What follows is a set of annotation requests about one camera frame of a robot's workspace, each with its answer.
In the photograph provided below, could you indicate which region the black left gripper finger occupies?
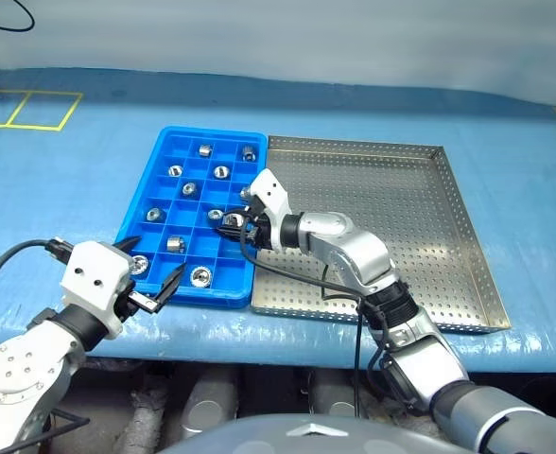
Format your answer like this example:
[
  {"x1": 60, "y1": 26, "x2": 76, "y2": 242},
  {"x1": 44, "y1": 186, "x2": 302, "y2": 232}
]
[
  {"x1": 111, "y1": 235, "x2": 143, "y2": 256},
  {"x1": 152, "y1": 262, "x2": 188, "y2": 307}
]

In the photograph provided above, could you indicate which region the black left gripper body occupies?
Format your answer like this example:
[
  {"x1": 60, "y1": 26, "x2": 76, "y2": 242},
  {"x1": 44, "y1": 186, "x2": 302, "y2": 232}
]
[{"x1": 115, "y1": 278, "x2": 162, "y2": 323}]

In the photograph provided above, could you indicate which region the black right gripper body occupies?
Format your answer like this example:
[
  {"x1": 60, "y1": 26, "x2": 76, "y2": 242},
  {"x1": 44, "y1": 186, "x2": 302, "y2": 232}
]
[{"x1": 240, "y1": 199, "x2": 272, "y2": 250}]

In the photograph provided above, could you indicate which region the blue compartment tray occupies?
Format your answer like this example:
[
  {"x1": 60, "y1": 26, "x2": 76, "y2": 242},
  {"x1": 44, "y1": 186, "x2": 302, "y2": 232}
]
[{"x1": 114, "y1": 125, "x2": 269, "y2": 311}]

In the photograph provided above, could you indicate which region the grey insulated pipe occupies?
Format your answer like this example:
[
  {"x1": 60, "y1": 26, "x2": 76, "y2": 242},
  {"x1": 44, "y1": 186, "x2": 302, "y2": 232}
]
[{"x1": 112, "y1": 387, "x2": 165, "y2": 454}]

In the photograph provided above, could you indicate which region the grey rounded cylinder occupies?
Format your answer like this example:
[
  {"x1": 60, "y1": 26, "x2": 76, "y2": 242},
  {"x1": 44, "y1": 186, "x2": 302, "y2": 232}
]
[
  {"x1": 308, "y1": 373, "x2": 362, "y2": 418},
  {"x1": 182, "y1": 366, "x2": 239, "y2": 434}
]

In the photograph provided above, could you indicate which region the perforated metal tray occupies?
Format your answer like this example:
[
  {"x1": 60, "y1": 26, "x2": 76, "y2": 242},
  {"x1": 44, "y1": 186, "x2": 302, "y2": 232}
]
[{"x1": 249, "y1": 134, "x2": 513, "y2": 336}]

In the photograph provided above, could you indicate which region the grey robot torso cover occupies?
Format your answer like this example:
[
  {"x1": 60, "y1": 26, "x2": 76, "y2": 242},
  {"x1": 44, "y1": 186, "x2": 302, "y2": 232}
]
[{"x1": 157, "y1": 413, "x2": 454, "y2": 454}]

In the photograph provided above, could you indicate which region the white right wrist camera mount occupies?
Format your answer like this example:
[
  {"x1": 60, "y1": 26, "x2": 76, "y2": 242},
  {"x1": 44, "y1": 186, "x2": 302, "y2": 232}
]
[{"x1": 249, "y1": 168, "x2": 292, "y2": 251}]

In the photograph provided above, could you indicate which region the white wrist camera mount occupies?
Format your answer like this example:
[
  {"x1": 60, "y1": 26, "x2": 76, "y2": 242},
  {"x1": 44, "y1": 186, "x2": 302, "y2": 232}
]
[
  {"x1": 59, "y1": 239, "x2": 137, "y2": 340},
  {"x1": 249, "y1": 168, "x2": 292, "y2": 251}
]

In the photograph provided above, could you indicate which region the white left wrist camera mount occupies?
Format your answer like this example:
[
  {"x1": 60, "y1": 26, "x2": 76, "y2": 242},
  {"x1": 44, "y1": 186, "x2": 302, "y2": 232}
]
[{"x1": 59, "y1": 239, "x2": 137, "y2": 340}]

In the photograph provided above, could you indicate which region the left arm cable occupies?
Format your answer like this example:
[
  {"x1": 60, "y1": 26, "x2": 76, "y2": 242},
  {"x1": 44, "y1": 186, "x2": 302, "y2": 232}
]
[{"x1": 0, "y1": 237, "x2": 76, "y2": 327}]

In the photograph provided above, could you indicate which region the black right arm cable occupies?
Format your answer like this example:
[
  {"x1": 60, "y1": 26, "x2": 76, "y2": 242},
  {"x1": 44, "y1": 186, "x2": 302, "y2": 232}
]
[{"x1": 239, "y1": 221, "x2": 421, "y2": 417}]

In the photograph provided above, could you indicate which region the thin black background cable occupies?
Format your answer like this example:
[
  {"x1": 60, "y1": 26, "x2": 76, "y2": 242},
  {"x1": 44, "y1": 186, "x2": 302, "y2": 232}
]
[{"x1": 0, "y1": 0, "x2": 37, "y2": 32}]

